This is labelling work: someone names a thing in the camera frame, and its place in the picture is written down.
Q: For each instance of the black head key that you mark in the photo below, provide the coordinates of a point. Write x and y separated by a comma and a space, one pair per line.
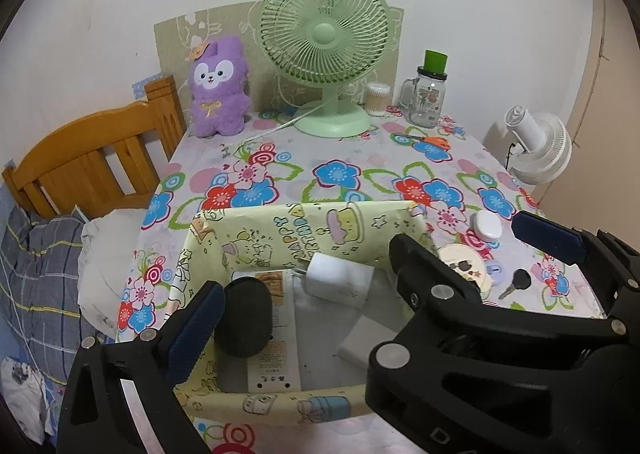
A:
521, 281

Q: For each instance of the white USB charger block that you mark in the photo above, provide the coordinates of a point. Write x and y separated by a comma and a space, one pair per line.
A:
338, 280

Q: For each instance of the wooden bed headboard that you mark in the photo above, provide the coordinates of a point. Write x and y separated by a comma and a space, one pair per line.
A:
99, 162

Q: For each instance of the glass jar green lid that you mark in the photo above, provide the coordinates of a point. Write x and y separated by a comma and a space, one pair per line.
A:
422, 97

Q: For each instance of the plaid blue bedding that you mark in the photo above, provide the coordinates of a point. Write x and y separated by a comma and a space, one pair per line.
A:
39, 289

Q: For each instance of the white clip fan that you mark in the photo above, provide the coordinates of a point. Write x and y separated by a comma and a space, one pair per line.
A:
546, 145

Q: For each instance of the floral tablecloth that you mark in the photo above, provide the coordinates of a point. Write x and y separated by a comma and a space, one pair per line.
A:
271, 163

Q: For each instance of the beige door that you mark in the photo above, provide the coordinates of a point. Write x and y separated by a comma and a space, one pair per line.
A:
599, 189

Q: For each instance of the white oval case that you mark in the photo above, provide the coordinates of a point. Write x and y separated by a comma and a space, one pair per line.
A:
487, 226

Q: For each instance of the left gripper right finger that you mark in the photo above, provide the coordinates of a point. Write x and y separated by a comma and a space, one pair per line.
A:
465, 377

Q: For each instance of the green desk fan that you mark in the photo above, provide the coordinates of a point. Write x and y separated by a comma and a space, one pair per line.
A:
325, 45

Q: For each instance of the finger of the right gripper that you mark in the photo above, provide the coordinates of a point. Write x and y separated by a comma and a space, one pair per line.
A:
549, 237

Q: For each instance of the beige patterned wall board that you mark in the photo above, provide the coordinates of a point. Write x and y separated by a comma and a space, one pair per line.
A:
176, 38

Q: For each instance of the white 45W charger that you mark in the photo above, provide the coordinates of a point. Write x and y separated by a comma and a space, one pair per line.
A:
362, 339

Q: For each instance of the cotton swab container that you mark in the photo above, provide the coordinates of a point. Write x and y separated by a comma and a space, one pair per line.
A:
377, 98

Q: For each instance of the black oval pouch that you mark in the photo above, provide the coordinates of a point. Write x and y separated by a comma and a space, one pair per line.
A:
245, 328

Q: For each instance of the white remote control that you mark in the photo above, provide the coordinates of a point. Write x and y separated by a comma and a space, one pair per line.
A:
272, 333

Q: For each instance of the orange handled scissors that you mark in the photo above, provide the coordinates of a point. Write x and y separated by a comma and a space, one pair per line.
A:
438, 141

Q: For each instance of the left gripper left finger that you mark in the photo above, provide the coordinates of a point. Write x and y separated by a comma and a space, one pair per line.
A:
95, 417

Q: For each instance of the yellow patterned storage box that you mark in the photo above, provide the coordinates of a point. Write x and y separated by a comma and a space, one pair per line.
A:
225, 243

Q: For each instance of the white pillow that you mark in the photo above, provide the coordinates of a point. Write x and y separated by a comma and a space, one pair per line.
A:
107, 248

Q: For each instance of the purple plush rabbit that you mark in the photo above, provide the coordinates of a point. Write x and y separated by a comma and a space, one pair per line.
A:
217, 81

